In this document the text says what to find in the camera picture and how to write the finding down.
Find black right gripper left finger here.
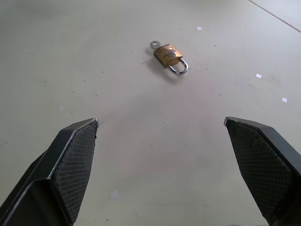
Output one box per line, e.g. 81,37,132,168
0,118,100,226

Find brass padlock with steel shackle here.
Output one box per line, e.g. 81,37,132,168
153,42,189,75

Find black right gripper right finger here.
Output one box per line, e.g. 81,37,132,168
223,116,301,226

